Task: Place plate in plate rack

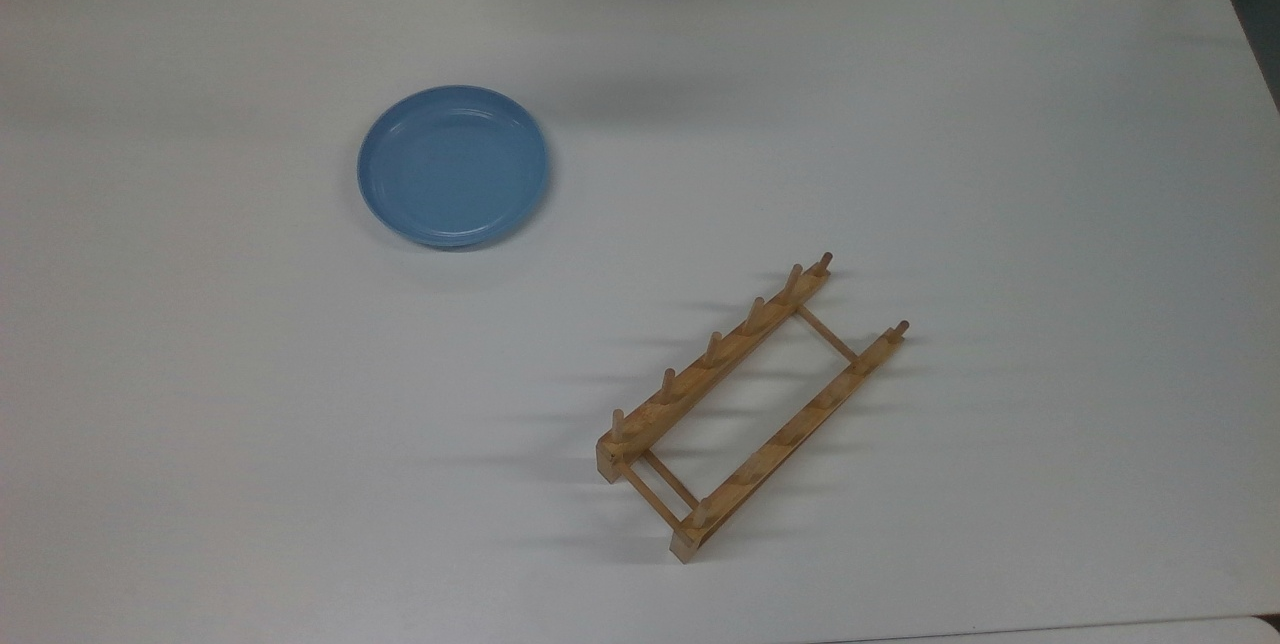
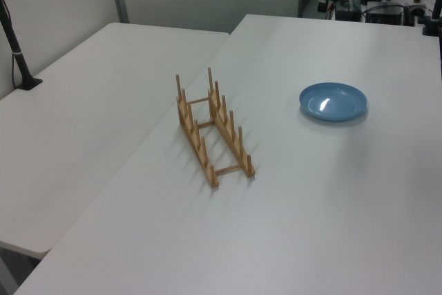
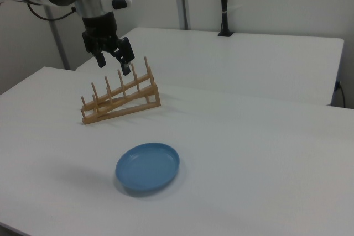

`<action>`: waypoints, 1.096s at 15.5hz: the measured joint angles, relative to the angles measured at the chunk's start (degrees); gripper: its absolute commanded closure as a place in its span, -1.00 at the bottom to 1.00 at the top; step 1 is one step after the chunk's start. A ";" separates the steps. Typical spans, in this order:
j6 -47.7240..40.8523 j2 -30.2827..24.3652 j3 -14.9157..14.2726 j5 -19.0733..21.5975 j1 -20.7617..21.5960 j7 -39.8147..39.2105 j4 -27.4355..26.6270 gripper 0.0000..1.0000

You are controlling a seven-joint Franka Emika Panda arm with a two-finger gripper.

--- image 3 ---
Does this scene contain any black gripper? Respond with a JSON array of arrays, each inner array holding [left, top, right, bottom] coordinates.
[[81, 11, 136, 77]]

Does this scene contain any blue round plate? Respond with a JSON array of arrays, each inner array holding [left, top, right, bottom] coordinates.
[[114, 142, 181, 192]]

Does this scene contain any wooden plate rack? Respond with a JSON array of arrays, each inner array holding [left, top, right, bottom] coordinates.
[[80, 56, 162, 125]]

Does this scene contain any white side table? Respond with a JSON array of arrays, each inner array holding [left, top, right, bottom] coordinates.
[[75, 27, 345, 107]]

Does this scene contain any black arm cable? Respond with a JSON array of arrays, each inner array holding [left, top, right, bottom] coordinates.
[[26, 2, 77, 22]]

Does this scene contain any black power cable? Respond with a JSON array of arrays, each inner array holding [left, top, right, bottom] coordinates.
[[335, 80, 347, 107]]

